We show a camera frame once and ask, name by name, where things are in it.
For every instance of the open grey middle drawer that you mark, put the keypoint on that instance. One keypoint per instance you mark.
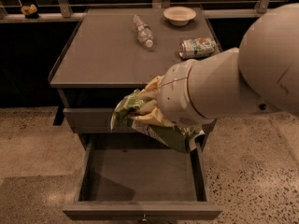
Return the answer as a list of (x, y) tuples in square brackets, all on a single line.
[(127, 175)]

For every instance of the green white soda can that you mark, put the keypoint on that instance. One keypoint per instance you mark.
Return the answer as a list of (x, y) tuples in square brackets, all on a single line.
[(197, 48)]

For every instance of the white paper bowl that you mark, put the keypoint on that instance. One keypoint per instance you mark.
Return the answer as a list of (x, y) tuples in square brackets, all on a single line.
[(179, 16)]

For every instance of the clear plastic water bottle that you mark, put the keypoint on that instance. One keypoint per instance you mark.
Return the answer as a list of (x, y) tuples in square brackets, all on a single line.
[(144, 34)]

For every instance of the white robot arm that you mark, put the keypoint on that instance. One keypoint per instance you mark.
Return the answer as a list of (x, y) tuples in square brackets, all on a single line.
[(261, 76)]

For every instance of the green jalapeno chip bag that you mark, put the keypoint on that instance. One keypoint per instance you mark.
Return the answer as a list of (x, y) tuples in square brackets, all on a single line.
[(178, 138)]

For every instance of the small yellow black object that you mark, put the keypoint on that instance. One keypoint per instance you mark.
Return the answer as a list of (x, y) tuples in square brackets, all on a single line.
[(30, 11)]

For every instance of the grey drawer cabinet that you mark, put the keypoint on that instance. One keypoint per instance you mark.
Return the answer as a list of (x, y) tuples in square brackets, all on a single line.
[(105, 62)]

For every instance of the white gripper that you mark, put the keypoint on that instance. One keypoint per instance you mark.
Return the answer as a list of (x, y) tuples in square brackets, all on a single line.
[(175, 93)]

